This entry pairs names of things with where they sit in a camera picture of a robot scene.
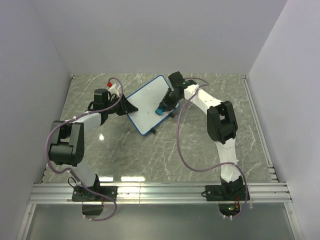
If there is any aluminium side rail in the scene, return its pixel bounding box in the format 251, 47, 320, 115
241, 74, 279, 183

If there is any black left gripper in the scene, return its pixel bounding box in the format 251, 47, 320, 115
105, 94, 138, 117

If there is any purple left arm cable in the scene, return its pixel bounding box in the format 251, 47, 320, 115
44, 77, 124, 222

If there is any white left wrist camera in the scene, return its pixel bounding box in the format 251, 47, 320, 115
107, 82, 122, 97

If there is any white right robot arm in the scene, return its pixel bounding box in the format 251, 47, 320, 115
155, 71, 249, 201

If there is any metal wire whiteboard stand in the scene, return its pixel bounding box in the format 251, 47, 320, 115
148, 111, 175, 134

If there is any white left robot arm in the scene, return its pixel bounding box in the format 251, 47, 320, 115
45, 87, 139, 202

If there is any blue framed whiteboard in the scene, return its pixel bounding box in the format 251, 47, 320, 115
126, 75, 175, 136

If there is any blue whiteboard eraser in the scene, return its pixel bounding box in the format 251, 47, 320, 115
155, 108, 164, 116

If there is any aluminium mounting rail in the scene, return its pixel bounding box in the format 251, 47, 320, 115
28, 182, 292, 205

